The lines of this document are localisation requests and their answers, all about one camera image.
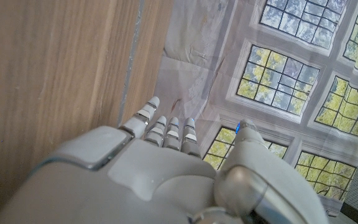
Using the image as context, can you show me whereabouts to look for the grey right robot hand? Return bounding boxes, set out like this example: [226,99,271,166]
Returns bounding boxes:
[0,95,331,224]

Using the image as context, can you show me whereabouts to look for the printed window backdrop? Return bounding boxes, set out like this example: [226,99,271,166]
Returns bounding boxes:
[152,0,358,217]

